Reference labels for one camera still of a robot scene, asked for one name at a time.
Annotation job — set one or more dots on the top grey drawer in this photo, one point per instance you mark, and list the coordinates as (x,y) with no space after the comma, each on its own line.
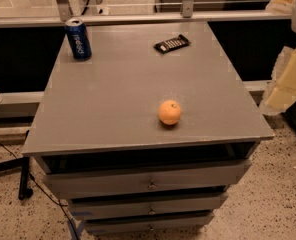
(145,180)

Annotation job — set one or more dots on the grey metal railing frame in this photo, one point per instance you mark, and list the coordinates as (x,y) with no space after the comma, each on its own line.
(36,13)

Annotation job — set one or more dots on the grey drawer cabinet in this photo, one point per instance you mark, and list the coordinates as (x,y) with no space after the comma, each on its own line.
(102,114)

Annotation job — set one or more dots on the orange fruit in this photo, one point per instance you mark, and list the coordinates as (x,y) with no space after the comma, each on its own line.
(169,112)

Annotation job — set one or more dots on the black rxbar chocolate bar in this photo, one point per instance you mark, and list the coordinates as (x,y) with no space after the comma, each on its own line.
(172,44)

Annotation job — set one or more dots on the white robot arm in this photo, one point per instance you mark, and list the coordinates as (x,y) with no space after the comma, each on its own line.
(280,93)

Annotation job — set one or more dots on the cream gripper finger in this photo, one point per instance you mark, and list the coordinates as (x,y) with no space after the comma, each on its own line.
(280,93)
(280,6)

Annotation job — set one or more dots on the black metal stand leg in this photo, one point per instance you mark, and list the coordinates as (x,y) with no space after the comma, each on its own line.
(23,163)

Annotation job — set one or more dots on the middle grey drawer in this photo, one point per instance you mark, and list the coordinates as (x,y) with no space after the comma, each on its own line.
(194,202)

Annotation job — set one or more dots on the blue pepsi can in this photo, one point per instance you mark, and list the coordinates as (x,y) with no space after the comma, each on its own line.
(78,39)

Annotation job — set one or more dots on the bottom grey drawer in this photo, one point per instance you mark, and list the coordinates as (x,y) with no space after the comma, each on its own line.
(148,222)

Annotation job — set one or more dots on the grey drawer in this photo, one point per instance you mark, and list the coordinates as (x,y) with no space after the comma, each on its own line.
(148,222)
(194,202)
(145,180)

